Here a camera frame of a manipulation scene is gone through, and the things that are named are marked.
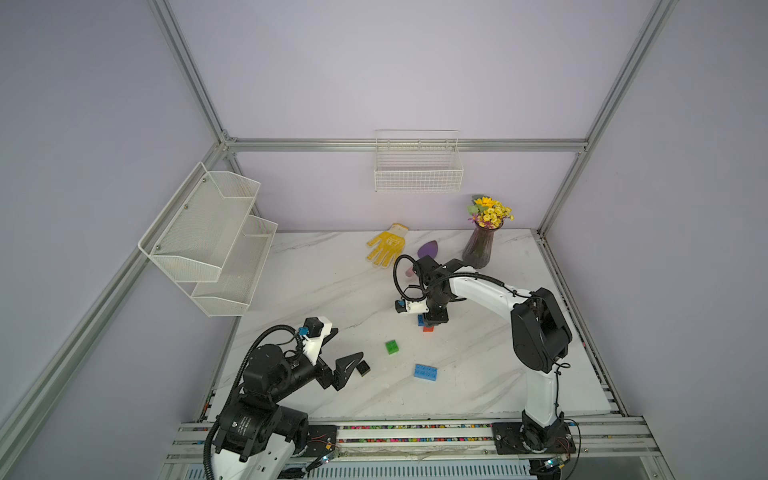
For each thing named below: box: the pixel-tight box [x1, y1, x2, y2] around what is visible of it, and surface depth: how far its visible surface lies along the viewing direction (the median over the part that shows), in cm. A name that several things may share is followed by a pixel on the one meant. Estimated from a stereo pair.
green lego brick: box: [385, 339, 399, 355], surface depth 90 cm
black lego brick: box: [356, 360, 371, 377], surface depth 86 cm
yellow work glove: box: [366, 223, 409, 268], surface depth 120 cm
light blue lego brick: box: [413, 364, 439, 382], surface depth 85 cm
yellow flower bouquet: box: [468, 196, 515, 229], surface depth 95 cm
